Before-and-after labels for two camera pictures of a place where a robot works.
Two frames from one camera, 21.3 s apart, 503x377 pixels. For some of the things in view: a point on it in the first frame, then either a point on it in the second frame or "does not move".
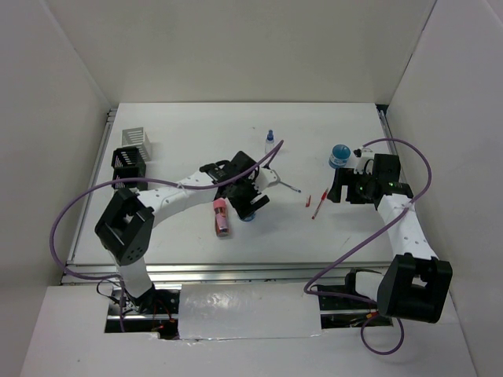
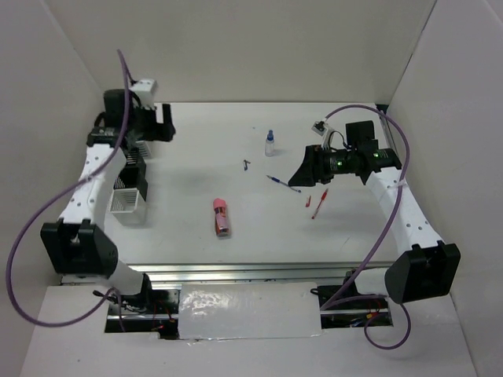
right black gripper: x=346 y=177 -> x=310 y=170
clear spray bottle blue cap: x=269 y=143 does not move
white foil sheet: x=247 y=310 does not move
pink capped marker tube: x=221 y=216 does not move
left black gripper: x=244 y=208 -> x=161 y=132
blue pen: x=290 y=187 does not move
